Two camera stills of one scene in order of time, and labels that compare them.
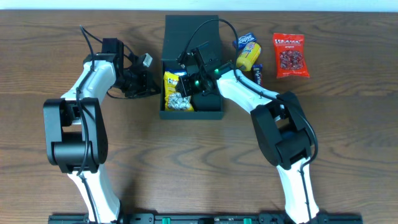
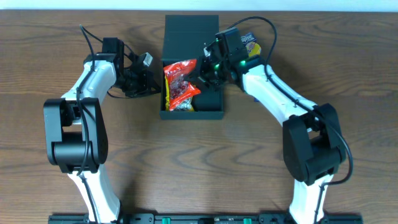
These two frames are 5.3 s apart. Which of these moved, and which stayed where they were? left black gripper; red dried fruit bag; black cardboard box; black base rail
Moved: red dried fruit bag
Stayed: left black gripper; black base rail; black cardboard box
